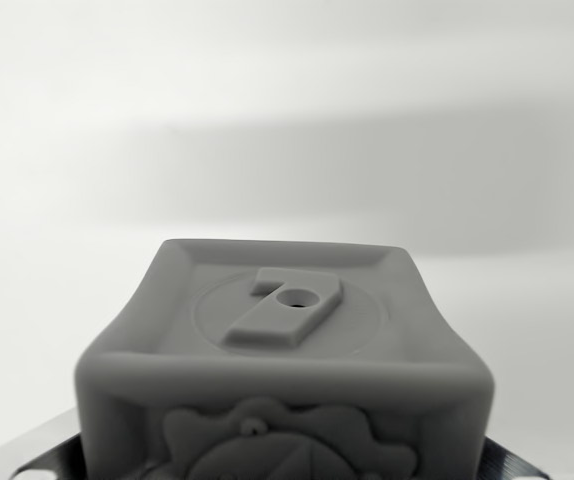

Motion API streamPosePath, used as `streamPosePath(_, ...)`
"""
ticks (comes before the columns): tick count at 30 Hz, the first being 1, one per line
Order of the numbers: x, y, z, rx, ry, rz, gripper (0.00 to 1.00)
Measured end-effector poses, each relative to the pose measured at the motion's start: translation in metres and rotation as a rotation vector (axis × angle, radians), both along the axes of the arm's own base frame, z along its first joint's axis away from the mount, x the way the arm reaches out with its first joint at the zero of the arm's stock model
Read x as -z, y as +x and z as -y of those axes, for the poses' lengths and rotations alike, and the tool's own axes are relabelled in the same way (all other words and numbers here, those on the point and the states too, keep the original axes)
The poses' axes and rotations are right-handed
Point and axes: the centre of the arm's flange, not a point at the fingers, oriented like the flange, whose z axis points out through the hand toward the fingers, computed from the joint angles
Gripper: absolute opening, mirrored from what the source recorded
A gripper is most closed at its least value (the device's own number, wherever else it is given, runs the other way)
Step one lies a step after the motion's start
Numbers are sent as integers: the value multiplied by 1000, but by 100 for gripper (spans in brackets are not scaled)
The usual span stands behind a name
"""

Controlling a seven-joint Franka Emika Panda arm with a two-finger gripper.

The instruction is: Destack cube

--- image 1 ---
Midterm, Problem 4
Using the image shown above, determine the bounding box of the gripper right finger with black rubber pad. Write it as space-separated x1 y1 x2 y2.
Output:
481 410 574 480

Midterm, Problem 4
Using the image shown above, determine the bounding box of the gripper left finger with black rubber pad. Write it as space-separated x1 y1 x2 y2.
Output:
0 405 87 480

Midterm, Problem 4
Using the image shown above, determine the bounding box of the grey embossed cube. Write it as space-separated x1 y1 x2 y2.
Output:
73 238 496 480

